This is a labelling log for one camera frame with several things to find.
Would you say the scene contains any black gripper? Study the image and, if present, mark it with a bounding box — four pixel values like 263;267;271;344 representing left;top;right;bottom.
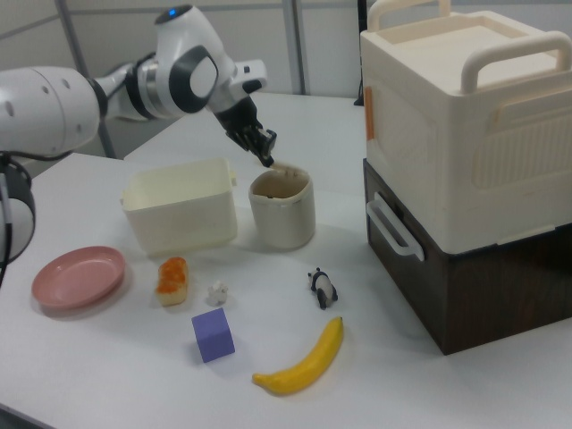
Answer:
208;88;278;169

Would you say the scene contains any small cream lidded trash can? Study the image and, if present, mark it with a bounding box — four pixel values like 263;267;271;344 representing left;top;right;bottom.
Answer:
248;162;317;250

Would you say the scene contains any cream open plastic bin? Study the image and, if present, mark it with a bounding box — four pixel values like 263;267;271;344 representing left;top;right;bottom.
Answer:
121;156;240;258

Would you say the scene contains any black vertical pole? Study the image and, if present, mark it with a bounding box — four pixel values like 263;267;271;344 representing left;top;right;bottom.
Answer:
354;0;368;107

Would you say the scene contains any crumpled white paper ball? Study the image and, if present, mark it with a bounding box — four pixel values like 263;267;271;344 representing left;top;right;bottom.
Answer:
206;280;230;307

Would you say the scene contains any black and white panda toy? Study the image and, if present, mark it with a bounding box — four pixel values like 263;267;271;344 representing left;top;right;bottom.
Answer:
306;266;340;311

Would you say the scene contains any orange glazed bread loaf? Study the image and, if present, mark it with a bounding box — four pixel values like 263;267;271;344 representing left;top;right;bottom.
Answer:
154;256;190;309

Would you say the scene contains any purple cube block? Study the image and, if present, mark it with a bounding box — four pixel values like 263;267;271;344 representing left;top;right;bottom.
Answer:
190;307;237;365

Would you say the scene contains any yellow banana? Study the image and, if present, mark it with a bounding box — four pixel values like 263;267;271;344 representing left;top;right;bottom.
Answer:
251;315;346;397

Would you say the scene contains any pink round plate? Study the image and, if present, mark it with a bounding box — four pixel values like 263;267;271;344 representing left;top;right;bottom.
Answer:
30;245;128;313

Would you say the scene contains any dark brown drawer cabinet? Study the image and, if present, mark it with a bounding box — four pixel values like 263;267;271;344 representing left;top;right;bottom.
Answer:
362;157;572;357

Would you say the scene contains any white drawer handle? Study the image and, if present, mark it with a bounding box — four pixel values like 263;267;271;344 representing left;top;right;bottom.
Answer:
365;191;426;262

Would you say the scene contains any cream storage box with handles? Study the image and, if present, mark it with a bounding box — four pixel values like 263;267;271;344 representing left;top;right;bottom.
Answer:
359;0;572;257

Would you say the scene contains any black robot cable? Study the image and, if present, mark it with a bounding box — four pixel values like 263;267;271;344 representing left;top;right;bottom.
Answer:
0;150;15;288

